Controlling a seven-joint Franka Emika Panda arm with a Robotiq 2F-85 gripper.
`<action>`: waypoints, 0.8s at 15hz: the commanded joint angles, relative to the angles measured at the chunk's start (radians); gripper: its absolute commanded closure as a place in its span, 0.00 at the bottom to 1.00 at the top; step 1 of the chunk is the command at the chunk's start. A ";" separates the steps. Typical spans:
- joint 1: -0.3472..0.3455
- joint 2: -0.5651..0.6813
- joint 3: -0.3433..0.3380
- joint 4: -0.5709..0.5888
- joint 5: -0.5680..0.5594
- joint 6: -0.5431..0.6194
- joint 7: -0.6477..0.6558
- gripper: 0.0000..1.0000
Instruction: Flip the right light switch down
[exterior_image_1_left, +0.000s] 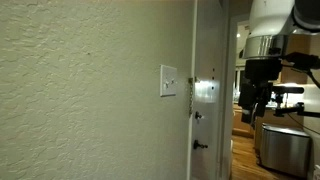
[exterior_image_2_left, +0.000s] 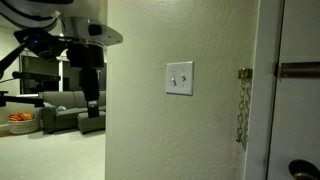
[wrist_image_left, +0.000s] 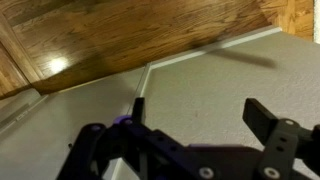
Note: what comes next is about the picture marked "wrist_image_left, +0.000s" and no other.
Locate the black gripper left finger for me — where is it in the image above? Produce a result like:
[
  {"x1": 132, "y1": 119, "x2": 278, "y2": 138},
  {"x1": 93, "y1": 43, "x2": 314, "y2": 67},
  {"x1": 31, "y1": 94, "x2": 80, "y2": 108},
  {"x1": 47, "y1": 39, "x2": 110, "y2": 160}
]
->
[{"x1": 57, "y1": 98, "x2": 187, "y2": 180}]

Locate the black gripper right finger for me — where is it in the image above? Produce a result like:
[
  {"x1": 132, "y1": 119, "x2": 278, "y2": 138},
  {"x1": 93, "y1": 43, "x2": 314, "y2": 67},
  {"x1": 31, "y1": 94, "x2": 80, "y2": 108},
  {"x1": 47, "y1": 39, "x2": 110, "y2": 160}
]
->
[{"x1": 242, "y1": 98, "x2": 320, "y2": 180}]

